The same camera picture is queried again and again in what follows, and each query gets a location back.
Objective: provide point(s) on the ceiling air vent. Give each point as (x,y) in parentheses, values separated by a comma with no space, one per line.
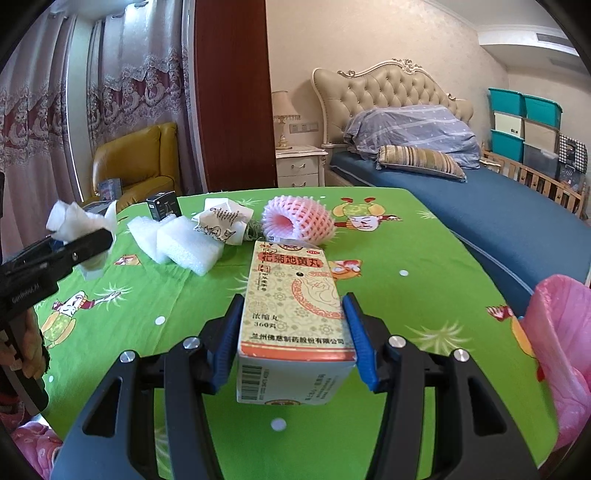
(553,37)

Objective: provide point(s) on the small black box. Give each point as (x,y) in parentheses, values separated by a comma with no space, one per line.
(164,206)

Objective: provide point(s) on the green cartoon printed tablecloth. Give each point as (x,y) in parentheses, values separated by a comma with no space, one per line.
(415,300)

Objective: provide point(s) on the yellow leather armchair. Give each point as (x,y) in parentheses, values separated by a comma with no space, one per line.
(134,157)

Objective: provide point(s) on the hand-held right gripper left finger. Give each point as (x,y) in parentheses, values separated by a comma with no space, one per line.
(226,350)

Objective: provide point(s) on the dark printed bag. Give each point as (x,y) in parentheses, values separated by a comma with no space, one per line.
(570,177)

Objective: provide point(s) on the trash bin with pink bag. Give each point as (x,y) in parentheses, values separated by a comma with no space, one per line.
(563,346)

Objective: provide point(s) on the brown wooden partition panel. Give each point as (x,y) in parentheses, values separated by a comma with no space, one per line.
(231,92)

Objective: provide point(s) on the white tissue pile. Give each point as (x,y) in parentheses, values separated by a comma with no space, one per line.
(74,221)

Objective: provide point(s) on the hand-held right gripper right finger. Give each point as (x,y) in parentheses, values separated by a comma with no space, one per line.
(362,350)

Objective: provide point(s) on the small blue box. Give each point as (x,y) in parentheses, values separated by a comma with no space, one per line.
(110,189)

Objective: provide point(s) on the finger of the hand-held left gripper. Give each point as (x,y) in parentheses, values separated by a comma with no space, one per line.
(78,249)

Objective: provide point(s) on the teal storage box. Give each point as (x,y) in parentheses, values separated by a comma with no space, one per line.
(507,145)
(505,101)
(542,110)

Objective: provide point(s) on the grey blue duvet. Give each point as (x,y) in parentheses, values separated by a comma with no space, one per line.
(406,134)

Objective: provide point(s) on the person's left hand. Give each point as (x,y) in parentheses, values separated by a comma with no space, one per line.
(36,350)

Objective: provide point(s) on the pink foam fruit net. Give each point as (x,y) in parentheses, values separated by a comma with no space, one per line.
(314,221)

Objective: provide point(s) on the wooden crib rail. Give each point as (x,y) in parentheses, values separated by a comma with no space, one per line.
(540,184)

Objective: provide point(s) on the beige storage box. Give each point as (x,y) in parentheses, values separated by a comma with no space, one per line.
(541,136)

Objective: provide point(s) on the wall socket panel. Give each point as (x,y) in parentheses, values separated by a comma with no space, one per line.
(303,127)

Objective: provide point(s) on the cream nightstand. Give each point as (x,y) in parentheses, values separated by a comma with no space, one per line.
(300,168)

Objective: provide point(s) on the white storage box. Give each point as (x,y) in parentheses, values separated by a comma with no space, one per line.
(508,123)

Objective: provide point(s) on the striped pillow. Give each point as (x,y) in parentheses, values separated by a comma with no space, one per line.
(420,161)

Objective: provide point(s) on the beige medicine box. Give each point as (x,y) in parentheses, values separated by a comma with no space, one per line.
(295,314)

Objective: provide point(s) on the clear grey storage box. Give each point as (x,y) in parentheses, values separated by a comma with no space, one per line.
(540,160)

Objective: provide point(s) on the blue mattress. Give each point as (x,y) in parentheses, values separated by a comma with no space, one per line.
(498,217)

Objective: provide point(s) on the brown printed white paper wrapper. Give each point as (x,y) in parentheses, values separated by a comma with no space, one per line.
(224,221)

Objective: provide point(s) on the person's pink clothing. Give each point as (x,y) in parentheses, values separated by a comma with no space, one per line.
(37,452)

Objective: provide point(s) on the lace patterned curtain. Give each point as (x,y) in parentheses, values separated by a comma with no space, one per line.
(32,138)
(138,83)

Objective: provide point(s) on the white foam sheet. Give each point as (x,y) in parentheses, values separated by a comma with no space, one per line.
(191,244)
(143,237)

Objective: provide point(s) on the black white checkered bag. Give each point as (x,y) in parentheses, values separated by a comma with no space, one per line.
(572,152)

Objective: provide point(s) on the beige table lamp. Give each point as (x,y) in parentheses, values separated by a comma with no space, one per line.
(282,110)

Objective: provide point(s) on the beige tufted headboard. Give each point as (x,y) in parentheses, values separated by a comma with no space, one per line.
(392,87)

